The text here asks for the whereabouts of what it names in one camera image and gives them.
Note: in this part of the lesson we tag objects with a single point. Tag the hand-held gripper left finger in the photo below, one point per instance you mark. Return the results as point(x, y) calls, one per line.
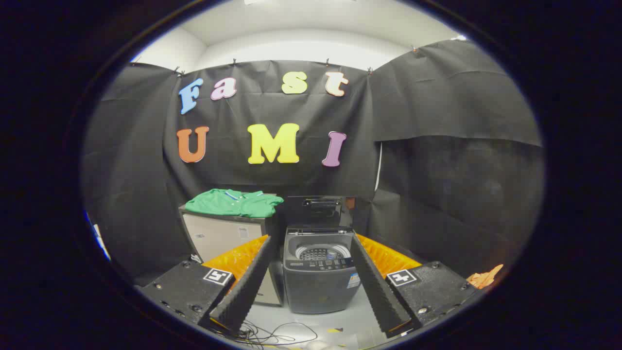
point(248, 291)

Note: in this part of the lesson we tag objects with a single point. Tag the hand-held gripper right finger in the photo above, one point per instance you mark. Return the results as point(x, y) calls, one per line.
point(376, 291)

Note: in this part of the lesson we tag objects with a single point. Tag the grey washing machine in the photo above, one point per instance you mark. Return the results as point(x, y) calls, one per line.
point(316, 291)

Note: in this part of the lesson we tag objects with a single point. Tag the green polo shirt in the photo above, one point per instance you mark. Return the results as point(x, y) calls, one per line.
point(233, 204)

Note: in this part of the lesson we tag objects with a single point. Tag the grey cabinet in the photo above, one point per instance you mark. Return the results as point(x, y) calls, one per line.
point(218, 236)

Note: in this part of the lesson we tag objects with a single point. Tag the orange cloth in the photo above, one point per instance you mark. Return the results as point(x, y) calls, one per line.
point(483, 279)

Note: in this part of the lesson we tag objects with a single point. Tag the black backdrop cloth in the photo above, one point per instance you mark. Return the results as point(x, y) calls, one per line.
point(437, 194)

